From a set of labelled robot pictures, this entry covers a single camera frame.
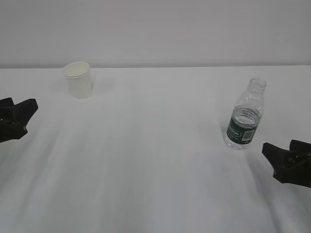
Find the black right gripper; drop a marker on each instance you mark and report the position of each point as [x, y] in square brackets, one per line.
[294, 166]

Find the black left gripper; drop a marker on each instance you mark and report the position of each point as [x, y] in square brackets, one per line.
[22, 111]

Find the clear plastic water bottle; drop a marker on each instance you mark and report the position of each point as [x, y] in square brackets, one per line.
[246, 115]

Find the white paper cup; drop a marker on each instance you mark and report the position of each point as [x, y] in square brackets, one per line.
[80, 83]

